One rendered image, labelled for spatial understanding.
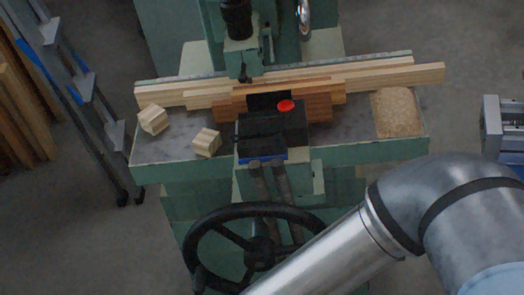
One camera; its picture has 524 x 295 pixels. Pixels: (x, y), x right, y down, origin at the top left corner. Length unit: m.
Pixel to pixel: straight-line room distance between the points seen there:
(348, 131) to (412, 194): 0.60
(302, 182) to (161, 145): 0.32
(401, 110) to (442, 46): 1.78
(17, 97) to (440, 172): 2.12
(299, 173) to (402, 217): 0.48
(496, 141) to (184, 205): 0.70
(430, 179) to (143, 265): 1.71
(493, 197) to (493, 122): 0.85
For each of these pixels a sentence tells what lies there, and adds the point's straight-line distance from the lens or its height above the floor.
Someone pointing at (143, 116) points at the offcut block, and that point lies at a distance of 1.28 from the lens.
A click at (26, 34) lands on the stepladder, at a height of 0.81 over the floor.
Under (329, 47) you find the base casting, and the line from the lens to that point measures 1.61.
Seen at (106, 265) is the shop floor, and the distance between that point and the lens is 2.29.
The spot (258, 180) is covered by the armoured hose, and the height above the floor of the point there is 0.94.
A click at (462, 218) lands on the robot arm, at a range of 0.58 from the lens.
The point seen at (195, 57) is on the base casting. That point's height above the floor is 0.80.
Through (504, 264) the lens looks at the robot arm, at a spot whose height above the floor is 1.29.
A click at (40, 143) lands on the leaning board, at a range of 2.71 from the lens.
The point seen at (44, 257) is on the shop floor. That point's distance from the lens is 2.42.
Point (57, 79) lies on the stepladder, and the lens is 2.06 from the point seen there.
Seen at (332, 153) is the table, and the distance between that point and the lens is 1.20.
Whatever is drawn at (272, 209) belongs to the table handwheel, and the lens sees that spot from 1.03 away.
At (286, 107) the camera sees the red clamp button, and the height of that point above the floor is 1.02.
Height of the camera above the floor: 1.73
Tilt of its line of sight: 44 degrees down
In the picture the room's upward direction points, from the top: 11 degrees counter-clockwise
